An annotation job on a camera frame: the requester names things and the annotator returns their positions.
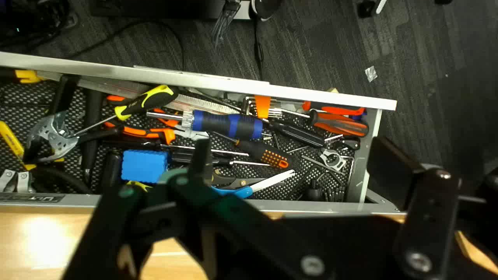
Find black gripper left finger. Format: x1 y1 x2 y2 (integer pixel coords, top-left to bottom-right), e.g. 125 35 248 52
61 139 313 280

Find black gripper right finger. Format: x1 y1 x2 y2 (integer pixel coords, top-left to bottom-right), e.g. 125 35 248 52
367 137 464 280

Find metal tool drawer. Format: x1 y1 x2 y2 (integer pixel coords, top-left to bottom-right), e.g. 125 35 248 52
0 50 400 217

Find slim black screwdriver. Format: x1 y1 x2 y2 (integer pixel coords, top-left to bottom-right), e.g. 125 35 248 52
268 120 327 151

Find blue plastic box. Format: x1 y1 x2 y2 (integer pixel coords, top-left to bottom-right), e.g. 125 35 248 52
120 148 171 186

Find silver metal bits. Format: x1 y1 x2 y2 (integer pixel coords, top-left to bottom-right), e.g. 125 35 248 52
316 147 349 175

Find grey cabinet with wooden top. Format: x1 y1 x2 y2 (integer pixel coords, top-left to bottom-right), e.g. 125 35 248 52
0 192 498 280

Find orange plastic piece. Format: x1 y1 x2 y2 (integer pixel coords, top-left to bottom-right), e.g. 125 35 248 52
252 95 273 120

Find white floor sticker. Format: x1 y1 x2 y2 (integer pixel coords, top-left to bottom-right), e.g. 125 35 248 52
363 64 380 84

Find small yellow tool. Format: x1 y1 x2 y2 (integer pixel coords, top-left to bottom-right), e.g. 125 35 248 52
14 69 44 86

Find orange handled pliers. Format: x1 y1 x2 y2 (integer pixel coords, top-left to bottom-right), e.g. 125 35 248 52
101 94 181 147

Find long black tool handle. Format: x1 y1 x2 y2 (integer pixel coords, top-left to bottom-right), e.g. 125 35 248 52
81 91 104 184

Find yellow black handled screwdriver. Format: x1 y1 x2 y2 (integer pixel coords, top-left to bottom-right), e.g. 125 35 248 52
76 84 178 137

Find blue black handled screwdriver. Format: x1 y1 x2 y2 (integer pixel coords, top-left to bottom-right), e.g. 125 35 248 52
145 108 268 144

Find blue white handled pliers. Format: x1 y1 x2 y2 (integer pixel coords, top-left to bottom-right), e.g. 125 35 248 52
212 168 301 201

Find orange black handled screwdriver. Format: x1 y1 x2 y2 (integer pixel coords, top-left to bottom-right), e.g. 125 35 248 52
209 131 291 172

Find clear red handled screwdriver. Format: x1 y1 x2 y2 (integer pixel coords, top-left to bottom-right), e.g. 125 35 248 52
310 109 371 140

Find orange bar handle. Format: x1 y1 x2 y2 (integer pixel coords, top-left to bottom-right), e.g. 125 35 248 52
319 105 367 119

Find yellow handled tool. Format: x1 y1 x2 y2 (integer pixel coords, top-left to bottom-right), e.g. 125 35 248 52
0 120 28 170

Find black floor cable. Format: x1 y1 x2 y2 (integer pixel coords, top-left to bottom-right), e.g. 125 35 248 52
251 14 265 81

